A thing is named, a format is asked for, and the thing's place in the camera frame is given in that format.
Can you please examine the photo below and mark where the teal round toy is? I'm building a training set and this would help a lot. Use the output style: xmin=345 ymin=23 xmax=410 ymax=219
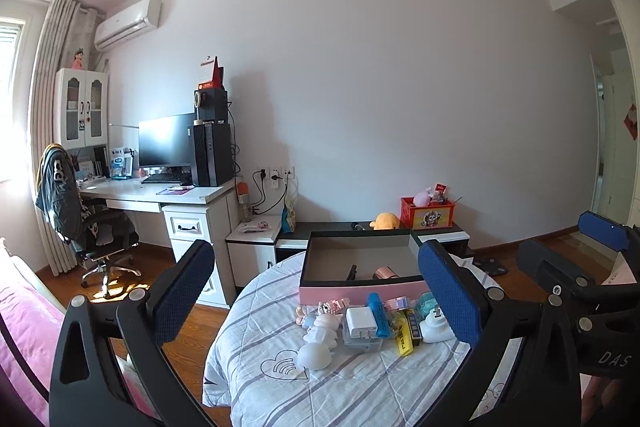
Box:
xmin=416 ymin=291 xmax=438 ymax=317

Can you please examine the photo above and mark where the yellow tag card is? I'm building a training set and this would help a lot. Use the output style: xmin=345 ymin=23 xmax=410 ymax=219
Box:
xmin=392 ymin=312 xmax=413 ymax=357

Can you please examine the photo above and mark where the blue handle tool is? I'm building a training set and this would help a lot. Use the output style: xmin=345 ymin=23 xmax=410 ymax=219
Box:
xmin=367 ymin=293 xmax=392 ymax=339

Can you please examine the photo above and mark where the rose gold metallic cup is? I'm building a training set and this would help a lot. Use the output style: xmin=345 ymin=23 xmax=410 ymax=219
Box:
xmin=372 ymin=267 xmax=399 ymax=281

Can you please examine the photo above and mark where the white charger plug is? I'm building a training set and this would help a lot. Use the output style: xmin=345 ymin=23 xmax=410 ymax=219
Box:
xmin=345 ymin=307 xmax=378 ymax=339

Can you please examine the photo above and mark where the clear plastic box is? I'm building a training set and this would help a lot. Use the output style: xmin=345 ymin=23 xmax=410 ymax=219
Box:
xmin=342 ymin=319 xmax=384 ymax=352

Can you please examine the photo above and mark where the pink block figure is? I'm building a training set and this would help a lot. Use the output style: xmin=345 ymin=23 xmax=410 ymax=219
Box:
xmin=318 ymin=298 xmax=350 ymax=314

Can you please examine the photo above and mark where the black remote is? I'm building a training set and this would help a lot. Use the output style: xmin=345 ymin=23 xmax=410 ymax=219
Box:
xmin=346 ymin=265 xmax=357 ymax=282

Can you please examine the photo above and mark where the baby doll figure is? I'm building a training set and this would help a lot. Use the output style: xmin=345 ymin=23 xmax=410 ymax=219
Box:
xmin=295 ymin=306 xmax=324 ymax=329

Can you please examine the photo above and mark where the right hand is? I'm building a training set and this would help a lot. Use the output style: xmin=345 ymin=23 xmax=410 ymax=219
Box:
xmin=580 ymin=374 xmax=616 ymax=426

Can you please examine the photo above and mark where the white desk with drawers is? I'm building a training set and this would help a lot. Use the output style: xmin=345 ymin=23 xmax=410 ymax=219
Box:
xmin=80 ymin=179 xmax=240 ymax=309

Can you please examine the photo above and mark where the red toy box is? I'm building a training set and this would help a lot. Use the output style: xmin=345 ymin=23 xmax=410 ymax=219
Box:
xmin=399 ymin=197 xmax=456 ymax=231

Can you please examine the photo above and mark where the white low side table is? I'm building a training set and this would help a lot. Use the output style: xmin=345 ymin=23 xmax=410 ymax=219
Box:
xmin=226 ymin=216 xmax=281 ymax=287

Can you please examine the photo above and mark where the black office chair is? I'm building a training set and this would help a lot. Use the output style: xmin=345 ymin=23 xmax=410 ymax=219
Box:
xmin=36 ymin=143 xmax=141 ymax=300

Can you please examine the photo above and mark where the striped white quilt cover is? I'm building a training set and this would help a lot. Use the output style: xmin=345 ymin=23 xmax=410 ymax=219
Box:
xmin=202 ymin=250 xmax=526 ymax=427

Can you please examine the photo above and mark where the orange octopus plush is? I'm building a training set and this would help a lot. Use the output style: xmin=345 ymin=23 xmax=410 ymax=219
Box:
xmin=369 ymin=212 xmax=400 ymax=231

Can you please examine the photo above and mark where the orange cap bottle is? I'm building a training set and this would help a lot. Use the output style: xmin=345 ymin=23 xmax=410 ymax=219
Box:
xmin=235 ymin=181 xmax=252 ymax=222

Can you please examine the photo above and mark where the black white tv bench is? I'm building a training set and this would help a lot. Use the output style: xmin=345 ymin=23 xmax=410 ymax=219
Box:
xmin=274 ymin=220 xmax=471 ymax=266

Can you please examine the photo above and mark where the pink green storage box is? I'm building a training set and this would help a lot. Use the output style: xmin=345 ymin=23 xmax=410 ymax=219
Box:
xmin=298 ymin=230 xmax=428 ymax=306

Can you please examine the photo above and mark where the pink bed cover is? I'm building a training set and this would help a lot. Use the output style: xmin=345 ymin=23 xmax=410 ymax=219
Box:
xmin=0 ymin=250 xmax=162 ymax=427

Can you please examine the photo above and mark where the black computer tower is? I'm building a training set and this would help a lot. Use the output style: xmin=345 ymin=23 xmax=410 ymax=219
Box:
xmin=191 ymin=122 xmax=233 ymax=187

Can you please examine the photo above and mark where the black computer monitor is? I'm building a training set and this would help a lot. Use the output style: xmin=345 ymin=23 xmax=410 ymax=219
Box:
xmin=138 ymin=113 xmax=194 ymax=168

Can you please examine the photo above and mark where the black speaker box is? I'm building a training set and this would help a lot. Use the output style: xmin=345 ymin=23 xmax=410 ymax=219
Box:
xmin=194 ymin=88 xmax=228 ymax=124

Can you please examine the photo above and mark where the white glass-door cabinet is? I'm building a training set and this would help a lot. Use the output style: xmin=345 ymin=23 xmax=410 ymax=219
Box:
xmin=53 ymin=68 xmax=108 ymax=150

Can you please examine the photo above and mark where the white air conditioner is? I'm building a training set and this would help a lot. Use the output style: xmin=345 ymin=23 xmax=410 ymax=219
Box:
xmin=94 ymin=0 xmax=163 ymax=52

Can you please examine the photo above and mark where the beige curtain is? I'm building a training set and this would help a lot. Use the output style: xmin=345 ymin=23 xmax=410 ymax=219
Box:
xmin=27 ymin=0 xmax=80 ymax=277

